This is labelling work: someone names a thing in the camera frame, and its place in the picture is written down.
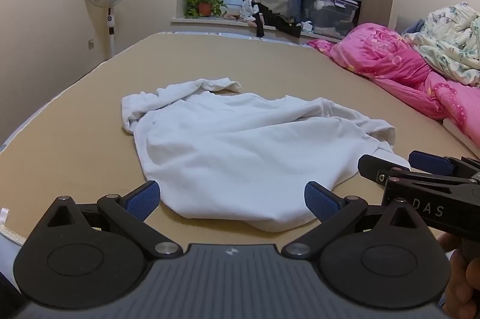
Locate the white trimmed bed sheet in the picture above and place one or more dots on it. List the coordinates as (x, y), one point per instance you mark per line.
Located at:
(9, 251)

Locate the grey-blue cloth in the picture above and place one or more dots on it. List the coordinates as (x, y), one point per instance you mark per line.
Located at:
(412, 27)

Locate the white shirt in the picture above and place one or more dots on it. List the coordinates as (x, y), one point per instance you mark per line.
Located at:
(232, 146)

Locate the person's right hand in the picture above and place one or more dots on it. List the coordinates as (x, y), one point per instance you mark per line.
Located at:
(461, 285)

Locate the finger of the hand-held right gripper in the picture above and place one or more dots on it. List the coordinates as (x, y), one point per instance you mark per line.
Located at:
(431, 161)
(375, 167)

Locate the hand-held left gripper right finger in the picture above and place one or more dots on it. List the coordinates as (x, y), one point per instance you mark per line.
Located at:
(322, 200)

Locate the pink quilt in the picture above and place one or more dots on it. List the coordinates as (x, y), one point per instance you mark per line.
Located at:
(393, 60)

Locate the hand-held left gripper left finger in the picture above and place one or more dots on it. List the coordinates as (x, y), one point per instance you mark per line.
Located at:
(142, 200)

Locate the clear plastic storage box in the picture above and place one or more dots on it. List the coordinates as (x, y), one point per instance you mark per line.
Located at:
(330, 17)

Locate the pile of dark clothes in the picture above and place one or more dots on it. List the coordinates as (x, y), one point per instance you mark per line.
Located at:
(272, 0)

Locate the potted green plant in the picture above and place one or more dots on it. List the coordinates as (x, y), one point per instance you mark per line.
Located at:
(204, 7)

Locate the wall socket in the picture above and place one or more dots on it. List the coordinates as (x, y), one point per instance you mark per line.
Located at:
(90, 44)

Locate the white crumpled tissue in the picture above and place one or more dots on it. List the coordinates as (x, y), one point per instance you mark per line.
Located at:
(307, 25)

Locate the white floral quilt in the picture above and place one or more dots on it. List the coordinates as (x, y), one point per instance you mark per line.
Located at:
(450, 38)

